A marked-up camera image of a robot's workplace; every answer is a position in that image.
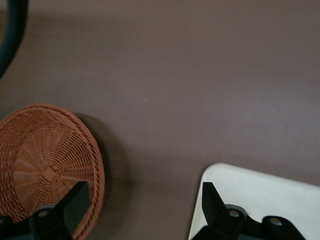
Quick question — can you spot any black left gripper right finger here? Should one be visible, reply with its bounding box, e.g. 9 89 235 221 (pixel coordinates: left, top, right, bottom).
192 181 307 240

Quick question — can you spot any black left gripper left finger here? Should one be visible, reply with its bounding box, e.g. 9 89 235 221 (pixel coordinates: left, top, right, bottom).
0 181 90 240

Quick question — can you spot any cream plastic tray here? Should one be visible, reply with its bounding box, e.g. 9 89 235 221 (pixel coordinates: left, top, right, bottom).
187 162 320 240

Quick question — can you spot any brown wicker basket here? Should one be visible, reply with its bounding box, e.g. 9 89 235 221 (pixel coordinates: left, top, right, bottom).
0 102 106 240

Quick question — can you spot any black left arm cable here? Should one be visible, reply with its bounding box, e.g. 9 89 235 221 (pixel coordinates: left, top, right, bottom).
0 0 29 78

